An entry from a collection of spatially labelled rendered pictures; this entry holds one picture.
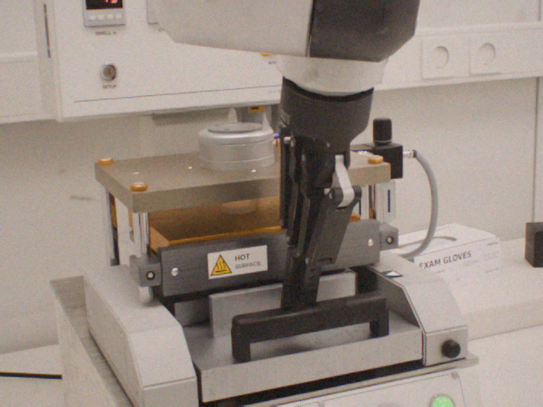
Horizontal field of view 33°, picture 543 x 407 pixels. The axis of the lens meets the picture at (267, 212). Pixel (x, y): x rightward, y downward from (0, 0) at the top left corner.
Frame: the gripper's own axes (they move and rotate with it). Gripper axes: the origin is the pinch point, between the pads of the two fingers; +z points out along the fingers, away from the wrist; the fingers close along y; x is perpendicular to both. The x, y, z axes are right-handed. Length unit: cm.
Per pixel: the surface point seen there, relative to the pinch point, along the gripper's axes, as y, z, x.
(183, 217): -15.7, 2.1, -6.7
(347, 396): 7.5, 8.4, 2.6
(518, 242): -56, 44, 73
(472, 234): -46, 33, 55
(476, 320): -28, 36, 45
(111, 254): -20.7, 9.2, -13.3
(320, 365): 5.8, 5.5, 0.2
